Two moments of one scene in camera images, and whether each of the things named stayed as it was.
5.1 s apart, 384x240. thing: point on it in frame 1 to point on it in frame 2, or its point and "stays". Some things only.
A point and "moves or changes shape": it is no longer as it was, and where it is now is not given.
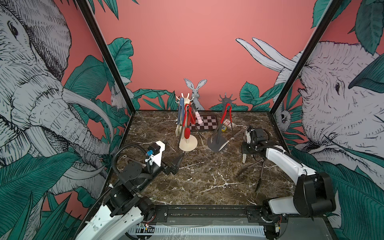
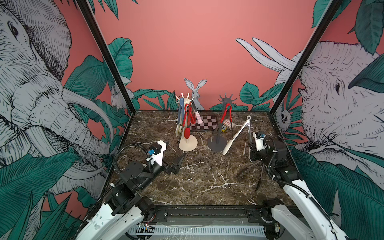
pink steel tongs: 195,109 stays
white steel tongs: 231,138 moves or changes shape
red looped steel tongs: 221,120 stays
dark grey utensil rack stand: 216,143 stays
